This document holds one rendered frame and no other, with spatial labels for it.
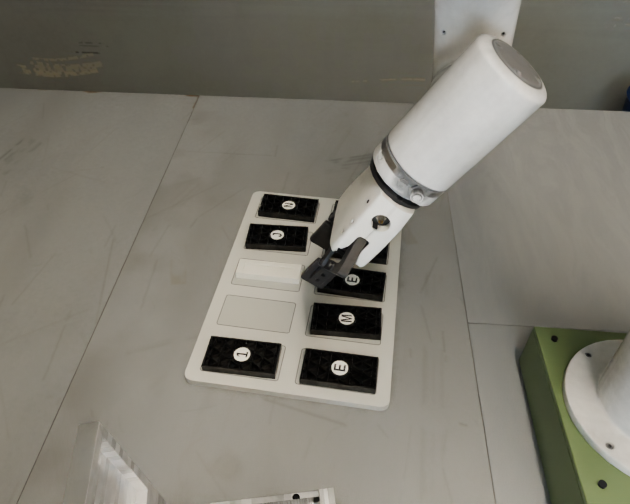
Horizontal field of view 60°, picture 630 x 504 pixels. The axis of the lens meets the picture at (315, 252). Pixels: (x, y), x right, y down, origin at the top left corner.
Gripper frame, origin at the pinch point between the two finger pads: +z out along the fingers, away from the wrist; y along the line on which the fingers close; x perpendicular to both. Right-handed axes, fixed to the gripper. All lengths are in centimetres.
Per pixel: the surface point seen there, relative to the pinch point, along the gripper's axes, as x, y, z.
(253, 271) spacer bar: 3.0, 7.4, 16.7
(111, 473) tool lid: 12.3, -30.4, 7.4
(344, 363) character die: -10.2, -7.0, 8.2
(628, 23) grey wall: -102, 189, -19
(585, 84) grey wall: -110, 188, 7
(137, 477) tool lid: 9.6, -29.2, 9.4
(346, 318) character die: -9.7, 0.5, 8.5
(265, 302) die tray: -0.1, 2.6, 16.1
